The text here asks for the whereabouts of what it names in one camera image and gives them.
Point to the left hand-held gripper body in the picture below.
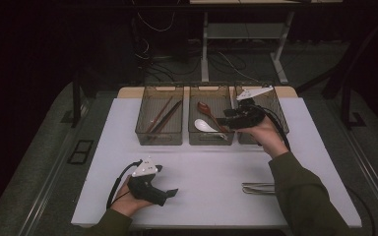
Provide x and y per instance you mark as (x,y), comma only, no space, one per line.
(144,190)

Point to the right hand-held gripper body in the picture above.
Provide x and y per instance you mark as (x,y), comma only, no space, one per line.
(246,116)

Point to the white ceramic spoon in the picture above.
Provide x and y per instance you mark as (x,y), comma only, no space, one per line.
(202,125)

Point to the reddish brown spoon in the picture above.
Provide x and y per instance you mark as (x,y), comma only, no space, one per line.
(203,107)

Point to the clear brown storage bin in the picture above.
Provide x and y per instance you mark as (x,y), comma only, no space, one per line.
(277,105)
(211,95)
(160,137)

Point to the brown wooden chopstick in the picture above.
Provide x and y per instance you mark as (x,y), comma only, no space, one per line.
(160,113)

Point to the silver metal utensil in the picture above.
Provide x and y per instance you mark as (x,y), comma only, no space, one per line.
(252,188)

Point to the person's left hand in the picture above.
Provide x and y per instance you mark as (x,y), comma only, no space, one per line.
(128,203)

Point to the person's right hand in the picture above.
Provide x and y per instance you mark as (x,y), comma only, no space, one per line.
(269,137)

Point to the white table cover board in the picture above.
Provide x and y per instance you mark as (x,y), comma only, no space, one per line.
(210,203)

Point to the black metal stand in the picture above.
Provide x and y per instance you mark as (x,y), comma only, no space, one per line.
(76,105)
(347,105)

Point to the white metal desk frame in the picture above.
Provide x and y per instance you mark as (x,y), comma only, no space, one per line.
(244,31)

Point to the metal floor rail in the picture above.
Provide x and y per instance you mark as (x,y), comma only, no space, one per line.
(46,187)
(367,170)

